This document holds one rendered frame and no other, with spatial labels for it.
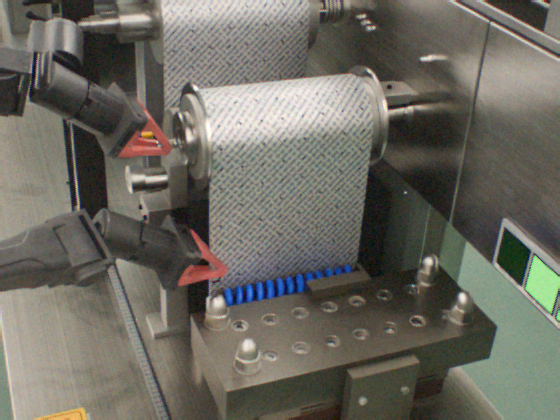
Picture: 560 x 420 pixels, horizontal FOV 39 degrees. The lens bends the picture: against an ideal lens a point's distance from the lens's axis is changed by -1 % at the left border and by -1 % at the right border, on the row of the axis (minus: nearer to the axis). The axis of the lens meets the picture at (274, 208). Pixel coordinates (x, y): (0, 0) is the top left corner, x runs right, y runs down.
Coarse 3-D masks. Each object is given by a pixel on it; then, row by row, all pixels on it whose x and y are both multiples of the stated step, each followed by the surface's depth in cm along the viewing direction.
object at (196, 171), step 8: (368, 88) 111; (184, 96) 106; (184, 104) 107; (192, 104) 103; (376, 104) 110; (192, 112) 104; (376, 112) 110; (200, 120) 102; (376, 120) 110; (200, 128) 102; (376, 128) 111; (200, 136) 102; (376, 136) 111; (200, 144) 102; (376, 144) 112; (200, 152) 103; (200, 160) 104; (192, 168) 108; (200, 168) 104; (192, 176) 109; (200, 176) 106
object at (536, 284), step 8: (536, 264) 93; (544, 264) 92; (536, 272) 94; (544, 272) 92; (552, 272) 91; (528, 280) 95; (536, 280) 94; (544, 280) 92; (552, 280) 91; (528, 288) 95; (536, 288) 94; (544, 288) 93; (552, 288) 91; (536, 296) 94; (544, 296) 93; (552, 296) 91; (544, 304) 93; (552, 304) 92
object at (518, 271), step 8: (504, 232) 98; (504, 240) 99; (512, 240) 97; (504, 248) 99; (512, 248) 97; (520, 248) 96; (504, 256) 99; (512, 256) 98; (520, 256) 96; (504, 264) 99; (512, 264) 98; (520, 264) 96; (512, 272) 98; (520, 272) 97; (520, 280) 97
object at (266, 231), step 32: (224, 192) 106; (256, 192) 108; (288, 192) 110; (320, 192) 112; (352, 192) 114; (224, 224) 109; (256, 224) 111; (288, 224) 113; (320, 224) 115; (352, 224) 117; (224, 256) 112; (256, 256) 114; (288, 256) 116; (320, 256) 118; (352, 256) 120; (224, 288) 114
